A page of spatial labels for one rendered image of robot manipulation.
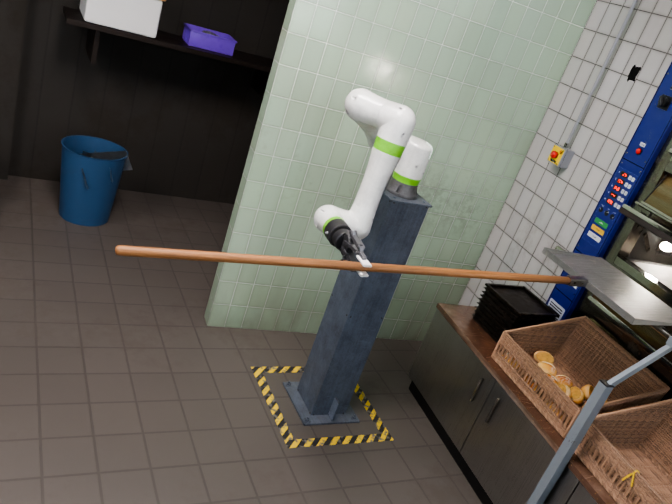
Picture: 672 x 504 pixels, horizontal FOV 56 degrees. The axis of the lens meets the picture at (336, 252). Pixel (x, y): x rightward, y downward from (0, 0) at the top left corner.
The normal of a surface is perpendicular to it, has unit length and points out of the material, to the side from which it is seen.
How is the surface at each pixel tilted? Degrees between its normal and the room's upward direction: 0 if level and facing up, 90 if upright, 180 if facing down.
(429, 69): 90
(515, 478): 90
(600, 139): 90
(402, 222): 90
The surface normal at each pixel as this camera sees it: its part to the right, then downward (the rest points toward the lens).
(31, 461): 0.30, -0.87
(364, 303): 0.39, 0.49
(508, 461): -0.90, -0.12
